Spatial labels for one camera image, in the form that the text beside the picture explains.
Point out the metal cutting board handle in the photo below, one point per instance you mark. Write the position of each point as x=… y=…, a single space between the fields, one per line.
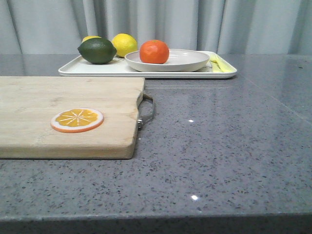
x=147 y=109

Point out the orange mandarin fruit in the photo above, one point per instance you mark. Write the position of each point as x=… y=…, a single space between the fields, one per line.
x=154 y=51

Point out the yellow lemon behind lime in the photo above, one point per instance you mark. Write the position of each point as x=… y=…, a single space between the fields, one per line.
x=89 y=37

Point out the wooden cutting board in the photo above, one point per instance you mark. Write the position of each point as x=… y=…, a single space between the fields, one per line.
x=27 y=105

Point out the yellow plastic fork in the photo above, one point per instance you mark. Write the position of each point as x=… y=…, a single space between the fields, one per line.
x=215 y=65

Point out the beige round plate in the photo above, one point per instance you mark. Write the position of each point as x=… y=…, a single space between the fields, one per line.
x=179 y=60

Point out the yellow plastic spoon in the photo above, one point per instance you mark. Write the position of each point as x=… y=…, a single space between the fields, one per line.
x=225 y=66

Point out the green lime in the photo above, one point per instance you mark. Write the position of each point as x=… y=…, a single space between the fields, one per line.
x=97 y=50

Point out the orange slice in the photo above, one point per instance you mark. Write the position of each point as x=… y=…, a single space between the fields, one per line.
x=77 y=120

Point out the grey curtain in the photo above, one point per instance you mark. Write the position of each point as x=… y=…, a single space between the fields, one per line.
x=222 y=26

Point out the white rectangular bear tray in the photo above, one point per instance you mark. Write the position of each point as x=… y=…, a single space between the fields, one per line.
x=118 y=67

